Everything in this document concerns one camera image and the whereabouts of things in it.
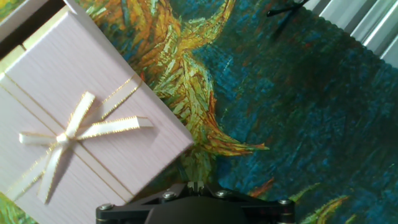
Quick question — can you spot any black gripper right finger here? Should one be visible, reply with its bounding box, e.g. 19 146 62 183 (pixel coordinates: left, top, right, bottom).
195 182 296 224

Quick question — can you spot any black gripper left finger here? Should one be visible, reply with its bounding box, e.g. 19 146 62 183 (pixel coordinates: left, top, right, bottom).
95 182 197 224

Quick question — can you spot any pink casing with bow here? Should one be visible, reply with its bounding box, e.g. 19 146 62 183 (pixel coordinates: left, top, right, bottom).
0 11 196 224

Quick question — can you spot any pink inner gift box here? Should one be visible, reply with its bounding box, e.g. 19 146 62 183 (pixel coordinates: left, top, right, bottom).
0 0 79 62

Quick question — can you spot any sunflower painting print cloth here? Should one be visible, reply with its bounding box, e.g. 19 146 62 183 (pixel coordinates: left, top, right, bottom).
0 0 398 224

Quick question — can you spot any beige cardboard insert block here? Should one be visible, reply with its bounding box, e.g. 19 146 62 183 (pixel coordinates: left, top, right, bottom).
0 44 26 75
22 4 73 51

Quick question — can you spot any thin black cable tie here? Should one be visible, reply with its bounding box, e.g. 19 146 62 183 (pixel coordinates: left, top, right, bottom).
266 0 311 18

